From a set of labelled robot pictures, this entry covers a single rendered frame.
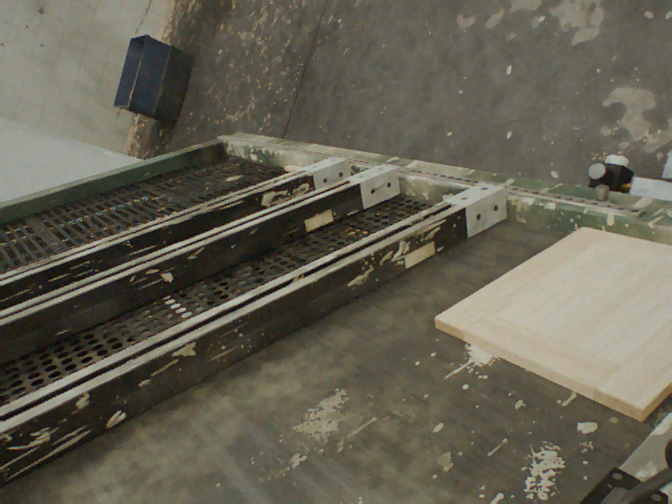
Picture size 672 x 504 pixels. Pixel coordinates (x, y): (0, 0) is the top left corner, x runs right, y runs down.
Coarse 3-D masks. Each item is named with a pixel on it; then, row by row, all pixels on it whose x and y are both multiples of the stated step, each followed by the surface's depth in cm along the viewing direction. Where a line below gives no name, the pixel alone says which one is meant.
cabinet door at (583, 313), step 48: (576, 240) 102; (624, 240) 99; (528, 288) 89; (576, 288) 87; (624, 288) 85; (480, 336) 79; (528, 336) 78; (576, 336) 76; (624, 336) 75; (576, 384) 68; (624, 384) 66
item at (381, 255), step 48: (480, 192) 116; (384, 240) 102; (432, 240) 107; (288, 288) 90; (336, 288) 95; (192, 336) 81; (240, 336) 85; (96, 384) 74; (144, 384) 78; (192, 384) 82; (0, 432) 68; (48, 432) 71; (96, 432) 75; (0, 480) 69
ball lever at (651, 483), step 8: (664, 472) 43; (648, 480) 44; (656, 480) 44; (664, 480) 43; (616, 488) 49; (640, 488) 45; (648, 488) 44; (656, 488) 44; (608, 496) 48; (616, 496) 48; (624, 496) 47; (632, 496) 46; (640, 496) 45
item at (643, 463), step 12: (660, 432) 56; (648, 444) 55; (660, 444) 55; (636, 456) 54; (648, 456) 54; (660, 456) 53; (624, 468) 53; (636, 468) 53; (648, 468) 52; (660, 468) 52
